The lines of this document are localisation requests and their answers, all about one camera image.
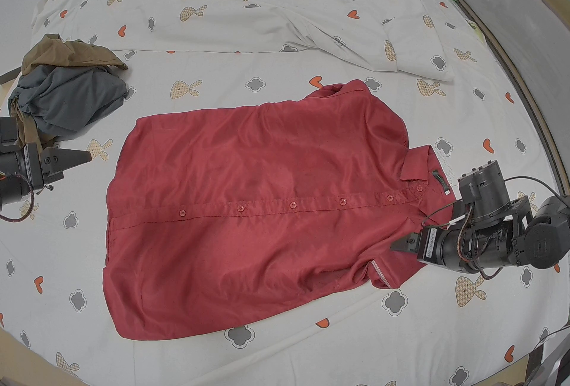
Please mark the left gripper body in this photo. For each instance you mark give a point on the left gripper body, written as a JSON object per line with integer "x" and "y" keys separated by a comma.
{"x": 20, "y": 175}

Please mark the white printed quilt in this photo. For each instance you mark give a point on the white printed quilt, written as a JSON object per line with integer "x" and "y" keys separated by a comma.
{"x": 222, "y": 19}

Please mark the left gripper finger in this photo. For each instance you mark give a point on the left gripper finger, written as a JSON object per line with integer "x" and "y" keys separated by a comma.
{"x": 55, "y": 159}
{"x": 51, "y": 180}

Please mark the bed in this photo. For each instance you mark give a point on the bed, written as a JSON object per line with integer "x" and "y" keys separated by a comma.
{"x": 276, "y": 77}

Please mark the grey garment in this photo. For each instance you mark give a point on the grey garment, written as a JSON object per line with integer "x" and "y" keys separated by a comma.
{"x": 67, "y": 99}

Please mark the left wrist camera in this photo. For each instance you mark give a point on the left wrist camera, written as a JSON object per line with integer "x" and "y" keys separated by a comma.
{"x": 9, "y": 135}

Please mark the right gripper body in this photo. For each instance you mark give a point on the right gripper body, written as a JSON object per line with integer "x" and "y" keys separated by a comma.
{"x": 449, "y": 248}

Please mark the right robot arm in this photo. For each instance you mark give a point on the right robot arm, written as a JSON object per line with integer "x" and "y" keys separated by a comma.
{"x": 543, "y": 241}

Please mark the brown garment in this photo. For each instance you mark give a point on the brown garment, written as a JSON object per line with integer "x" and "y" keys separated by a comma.
{"x": 67, "y": 52}

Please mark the red shirt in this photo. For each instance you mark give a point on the red shirt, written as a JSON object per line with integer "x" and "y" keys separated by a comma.
{"x": 267, "y": 206}

